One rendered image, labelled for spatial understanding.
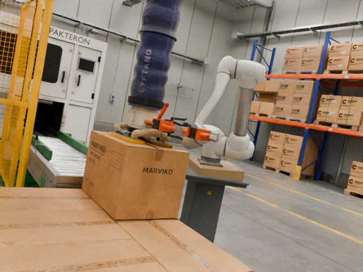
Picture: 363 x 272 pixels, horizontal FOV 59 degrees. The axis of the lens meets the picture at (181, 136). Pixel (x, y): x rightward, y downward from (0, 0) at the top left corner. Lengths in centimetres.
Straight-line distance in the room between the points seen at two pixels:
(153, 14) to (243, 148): 115
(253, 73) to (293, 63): 827
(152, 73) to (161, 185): 65
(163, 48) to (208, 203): 123
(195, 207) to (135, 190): 85
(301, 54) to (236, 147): 812
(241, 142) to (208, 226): 71
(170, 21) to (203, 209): 139
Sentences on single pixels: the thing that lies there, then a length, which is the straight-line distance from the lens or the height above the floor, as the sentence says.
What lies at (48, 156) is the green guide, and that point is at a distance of 304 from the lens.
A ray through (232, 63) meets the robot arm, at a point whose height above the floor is 156.
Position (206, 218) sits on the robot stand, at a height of 41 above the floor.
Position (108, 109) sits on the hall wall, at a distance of 1188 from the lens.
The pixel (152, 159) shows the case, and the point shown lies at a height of 89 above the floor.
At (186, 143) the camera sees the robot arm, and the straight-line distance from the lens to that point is 206.
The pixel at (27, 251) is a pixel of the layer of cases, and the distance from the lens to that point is 140.
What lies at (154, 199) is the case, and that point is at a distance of 183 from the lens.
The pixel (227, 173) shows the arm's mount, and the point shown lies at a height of 79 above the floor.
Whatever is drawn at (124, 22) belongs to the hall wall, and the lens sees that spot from 1222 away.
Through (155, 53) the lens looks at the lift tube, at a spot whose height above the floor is 148.
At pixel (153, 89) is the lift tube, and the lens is 192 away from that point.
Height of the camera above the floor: 115
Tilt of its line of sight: 4 degrees down
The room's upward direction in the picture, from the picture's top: 11 degrees clockwise
